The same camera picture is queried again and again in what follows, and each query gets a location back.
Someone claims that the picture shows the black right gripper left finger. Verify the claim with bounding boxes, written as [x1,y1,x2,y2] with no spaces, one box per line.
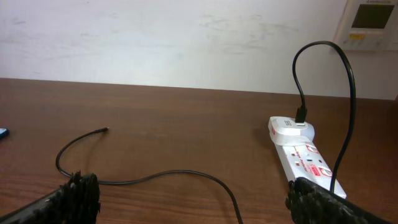
[1,172,100,224]

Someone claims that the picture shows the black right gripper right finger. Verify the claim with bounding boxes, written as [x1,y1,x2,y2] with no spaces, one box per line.
[285,177,389,224]

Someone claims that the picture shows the black USB charging cable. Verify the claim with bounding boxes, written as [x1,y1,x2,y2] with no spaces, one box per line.
[55,40,357,224]

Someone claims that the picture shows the blue Galaxy smartphone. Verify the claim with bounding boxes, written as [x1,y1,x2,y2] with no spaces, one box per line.
[0,128,9,139]

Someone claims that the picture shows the white USB charger adapter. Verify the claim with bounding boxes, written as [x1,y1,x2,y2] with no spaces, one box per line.
[268,116,315,146]

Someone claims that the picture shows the white power strip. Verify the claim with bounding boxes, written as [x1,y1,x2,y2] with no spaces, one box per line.
[274,141,333,190]

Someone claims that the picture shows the white wall control panel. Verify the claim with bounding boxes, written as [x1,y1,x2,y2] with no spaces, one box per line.
[333,0,397,51]

